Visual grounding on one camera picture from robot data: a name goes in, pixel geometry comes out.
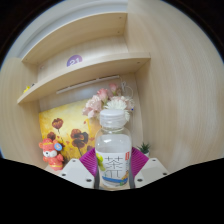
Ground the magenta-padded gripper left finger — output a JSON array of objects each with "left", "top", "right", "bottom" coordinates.
[{"left": 58, "top": 147, "right": 100, "bottom": 190}]

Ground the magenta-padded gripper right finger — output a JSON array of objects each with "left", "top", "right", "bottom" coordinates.
[{"left": 129, "top": 146, "right": 170, "bottom": 190}]

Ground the clear plastic drink bottle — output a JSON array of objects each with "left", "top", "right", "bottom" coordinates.
[{"left": 94, "top": 108, "right": 133, "bottom": 188}]

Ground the small potted green plant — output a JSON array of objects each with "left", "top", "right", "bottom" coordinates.
[{"left": 137, "top": 142, "right": 152, "bottom": 158}]

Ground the red plush toy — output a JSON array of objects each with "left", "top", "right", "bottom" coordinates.
[{"left": 38, "top": 138, "right": 65, "bottom": 172}]

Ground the yellow flower painting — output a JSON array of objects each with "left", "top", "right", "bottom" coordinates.
[{"left": 38, "top": 99, "right": 103, "bottom": 163}]

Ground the pink and white flower bouquet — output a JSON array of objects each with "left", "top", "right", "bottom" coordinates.
[{"left": 82, "top": 83, "right": 136, "bottom": 123}]

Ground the light wooden shelf unit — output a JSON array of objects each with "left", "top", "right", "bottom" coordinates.
[{"left": 16, "top": 11, "right": 152, "bottom": 105}]

